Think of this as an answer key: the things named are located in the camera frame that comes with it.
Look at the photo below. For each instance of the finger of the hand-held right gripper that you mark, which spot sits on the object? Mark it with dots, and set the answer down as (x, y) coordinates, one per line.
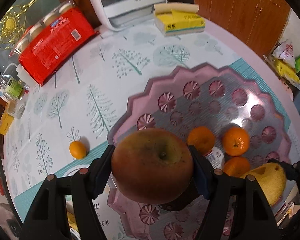
(292, 172)

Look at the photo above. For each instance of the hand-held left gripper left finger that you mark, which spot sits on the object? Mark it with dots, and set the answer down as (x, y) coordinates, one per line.
(102, 177)

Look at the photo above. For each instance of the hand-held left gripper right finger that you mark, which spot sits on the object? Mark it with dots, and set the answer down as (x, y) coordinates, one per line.
(202, 177)

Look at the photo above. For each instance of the yellow pear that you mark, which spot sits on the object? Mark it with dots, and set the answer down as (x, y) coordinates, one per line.
(267, 182)

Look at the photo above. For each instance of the orange tangerine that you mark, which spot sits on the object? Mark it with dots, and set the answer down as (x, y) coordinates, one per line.
(236, 141)
(201, 140)
(236, 166)

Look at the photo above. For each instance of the small oval tangerine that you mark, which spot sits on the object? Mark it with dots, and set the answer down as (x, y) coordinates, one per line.
(77, 150)

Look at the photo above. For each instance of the red apple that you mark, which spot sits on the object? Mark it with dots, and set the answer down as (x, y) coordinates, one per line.
(150, 165)

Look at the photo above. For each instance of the yellow banana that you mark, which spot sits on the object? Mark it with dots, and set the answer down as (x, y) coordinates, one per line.
(71, 220)

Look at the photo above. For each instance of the pink glass bowl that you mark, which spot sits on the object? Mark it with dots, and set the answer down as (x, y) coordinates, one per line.
(202, 97)

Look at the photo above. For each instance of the yellow bag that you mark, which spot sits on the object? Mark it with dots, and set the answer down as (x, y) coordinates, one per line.
(287, 73)

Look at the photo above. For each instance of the clear glass cup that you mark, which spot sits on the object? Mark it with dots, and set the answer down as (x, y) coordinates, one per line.
(16, 108)

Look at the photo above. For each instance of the yellow tin box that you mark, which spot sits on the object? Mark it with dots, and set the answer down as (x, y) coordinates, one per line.
(5, 123)

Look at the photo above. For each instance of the white plastic bag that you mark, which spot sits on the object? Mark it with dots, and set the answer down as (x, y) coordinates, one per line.
(286, 51)

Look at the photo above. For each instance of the green label bottle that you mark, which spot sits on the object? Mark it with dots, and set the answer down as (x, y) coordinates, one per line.
(13, 88)

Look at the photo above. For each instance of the white squeeze bottle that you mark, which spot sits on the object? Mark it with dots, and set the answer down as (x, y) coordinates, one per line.
(23, 72)

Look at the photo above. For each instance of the red paper cup packet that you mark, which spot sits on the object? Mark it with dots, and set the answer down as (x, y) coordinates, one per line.
(55, 42)

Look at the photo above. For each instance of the yellow tissue pack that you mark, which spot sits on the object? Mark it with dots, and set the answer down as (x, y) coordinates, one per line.
(182, 21)

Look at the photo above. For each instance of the white countertop appliance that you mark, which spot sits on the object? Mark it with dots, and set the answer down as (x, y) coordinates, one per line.
(125, 2)

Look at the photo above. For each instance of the wooden wall cabinet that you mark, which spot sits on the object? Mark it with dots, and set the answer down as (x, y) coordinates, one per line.
(240, 12)

